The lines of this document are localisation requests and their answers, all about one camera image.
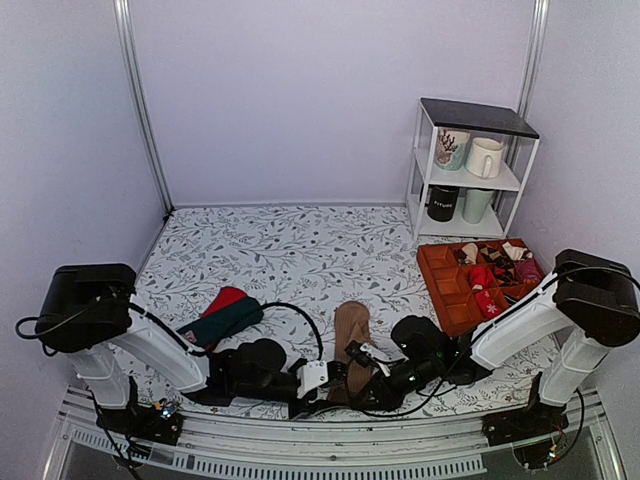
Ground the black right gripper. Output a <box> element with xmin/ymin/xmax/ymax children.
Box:
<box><xmin>353</xmin><ymin>356</ymin><xmax>442</xmax><ymax>413</ymax></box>

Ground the tan ribbed sock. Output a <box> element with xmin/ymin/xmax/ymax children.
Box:
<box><xmin>334</xmin><ymin>301</ymin><xmax>375</xmax><ymax>409</ymax></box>

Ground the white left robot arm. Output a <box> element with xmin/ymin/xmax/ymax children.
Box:
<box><xmin>34</xmin><ymin>263</ymin><xmax>346</xmax><ymax>434</ymax></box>

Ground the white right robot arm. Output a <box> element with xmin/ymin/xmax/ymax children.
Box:
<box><xmin>347</xmin><ymin>249</ymin><xmax>639</xmax><ymax>436</ymax></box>

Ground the red and green sock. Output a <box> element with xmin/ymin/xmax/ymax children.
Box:
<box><xmin>177</xmin><ymin>287</ymin><xmax>263</xmax><ymax>350</ymax></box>

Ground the floral patterned table mat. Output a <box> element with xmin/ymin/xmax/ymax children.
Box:
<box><xmin>111</xmin><ymin>206</ymin><xmax>558</xmax><ymax>420</ymax></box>

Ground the orange wooden divider tray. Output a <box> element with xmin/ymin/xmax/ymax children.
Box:
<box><xmin>417</xmin><ymin>239</ymin><xmax>544</xmax><ymax>337</ymax></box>

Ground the red snowflake sock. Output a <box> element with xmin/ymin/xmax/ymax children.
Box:
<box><xmin>474</xmin><ymin>289</ymin><xmax>508</xmax><ymax>319</ymax></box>

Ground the red rolled sock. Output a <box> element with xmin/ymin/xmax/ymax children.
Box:
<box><xmin>468</xmin><ymin>265</ymin><xmax>495</xmax><ymax>291</ymax></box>

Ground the beige patterned sock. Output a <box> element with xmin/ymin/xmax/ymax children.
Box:
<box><xmin>453</xmin><ymin>243</ymin><xmax>479</xmax><ymax>266</ymax></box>

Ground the brown argyle sock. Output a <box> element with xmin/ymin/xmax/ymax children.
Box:
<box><xmin>478</xmin><ymin>243</ymin><xmax>520</xmax><ymax>287</ymax></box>

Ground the black mug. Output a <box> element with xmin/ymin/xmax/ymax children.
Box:
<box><xmin>427</xmin><ymin>185</ymin><xmax>459</xmax><ymax>222</ymax></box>

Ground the purple rolled sock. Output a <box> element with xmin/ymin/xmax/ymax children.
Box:
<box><xmin>516</xmin><ymin>258</ymin><xmax>544</xmax><ymax>284</ymax></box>

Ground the pale green cup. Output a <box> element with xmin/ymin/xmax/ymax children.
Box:
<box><xmin>462</xmin><ymin>189</ymin><xmax>494</xmax><ymax>224</ymax></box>

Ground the white metal shelf rack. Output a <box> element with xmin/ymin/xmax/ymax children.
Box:
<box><xmin>406</xmin><ymin>98</ymin><xmax>540</xmax><ymax>239</ymax></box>

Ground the coral pattern mug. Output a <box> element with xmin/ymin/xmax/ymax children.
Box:
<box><xmin>435</xmin><ymin>127</ymin><xmax>470</xmax><ymax>171</ymax></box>

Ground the white ceramic mug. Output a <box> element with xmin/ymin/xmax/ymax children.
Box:
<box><xmin>465</xmin><ymin>137</ymin><xmax>504</xmax><ymax>179</ymax></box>

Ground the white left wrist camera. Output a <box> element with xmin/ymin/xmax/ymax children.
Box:
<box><xmin>295</xmin><ymin>360</ymin><xmax>329</xmax><ymax>399</ymax></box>

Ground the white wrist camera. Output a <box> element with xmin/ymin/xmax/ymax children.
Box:
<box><xmin>360</xmin><ymin>343</ymin><xmax>405</xmax><ymax>377</ymax></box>
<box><xmin>295</xmin><ymin>360</ymin><xmax>329</xmax><ymax>399</ymax></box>

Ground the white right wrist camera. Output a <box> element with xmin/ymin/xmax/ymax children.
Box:
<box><xmin>360</xmin><ymin>343</ymin><xmax>405</xmax><ymax>377</ymax></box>

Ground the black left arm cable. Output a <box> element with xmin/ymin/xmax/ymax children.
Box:
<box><xmin>14</xmin><ymin>299</ymin><xmax>324</xmax><ymax>361</ymax></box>

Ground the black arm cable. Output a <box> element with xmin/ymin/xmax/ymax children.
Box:
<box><xmin>344</xmin><ymin>264</ymin><xmax>640</xmax><ymax>419</ymax></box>
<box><xmin>14</xmin><ymin>299</ymin><xmax>324</xmax><ymax>361</ymax></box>

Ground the aluminium front rail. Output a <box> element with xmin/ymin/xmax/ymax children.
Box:
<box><xmin>41</xmin><ymin>387</ymin><xmax>631</xmax><ymax>479</ymax></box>

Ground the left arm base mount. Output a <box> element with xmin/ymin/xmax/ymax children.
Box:
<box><xmin>96</xmin><ymin>383</ymin><xmax>184</xmax><ymax>446</ymax></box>

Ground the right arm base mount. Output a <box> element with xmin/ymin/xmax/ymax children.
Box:
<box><xmin>482</xmin><ymin>390</ymin><xmax>568</xmax><ymax>446</ymax></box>

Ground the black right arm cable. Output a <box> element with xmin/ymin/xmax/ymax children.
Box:
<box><xmin>344</xmin><ymin>264</ymin><xmax>640</xmax><ymax>419</ymax></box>

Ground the right aluminium corner post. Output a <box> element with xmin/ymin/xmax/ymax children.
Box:
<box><xmin>517</xmin><ymin>0</ymin><xmax>550</xmax><ymax>118</ymax></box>

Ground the aluminium corner post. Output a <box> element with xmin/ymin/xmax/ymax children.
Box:
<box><xmin>517</xmin><ymin>0</ymin><xmax>550</xmax><ymax>118</ymax></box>
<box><xmin>113</xmin><ymin>0</ymin><xmax>175</xmax><ymax>220</ymax></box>

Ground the left aluminium corner post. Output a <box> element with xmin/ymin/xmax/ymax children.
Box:
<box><xmin>113</xmin><ymin>0</ymin><xmax>175</xmax><ymax>220</ymax></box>

